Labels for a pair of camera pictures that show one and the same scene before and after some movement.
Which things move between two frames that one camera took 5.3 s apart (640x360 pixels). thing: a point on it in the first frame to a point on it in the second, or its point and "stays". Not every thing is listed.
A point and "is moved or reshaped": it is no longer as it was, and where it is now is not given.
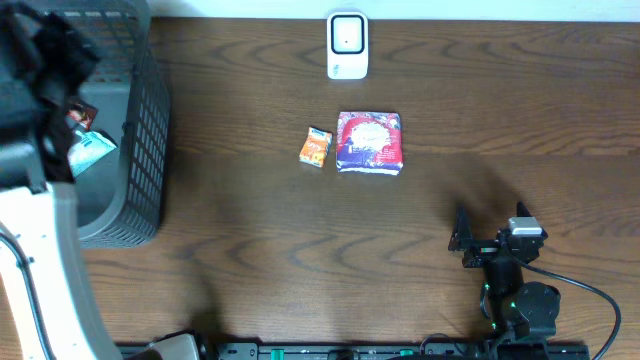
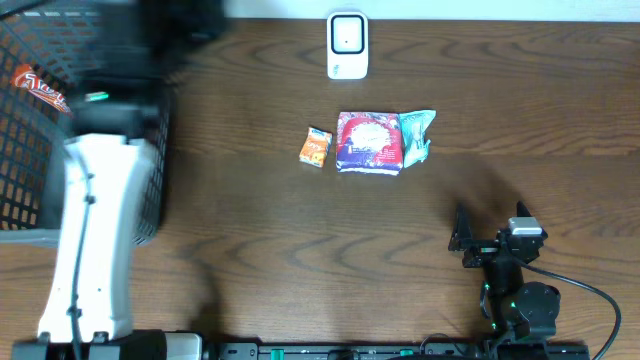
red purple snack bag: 369,142 stays
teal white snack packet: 89,149 is moved or reshaped
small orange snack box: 316,147 stays
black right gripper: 462,240 stays
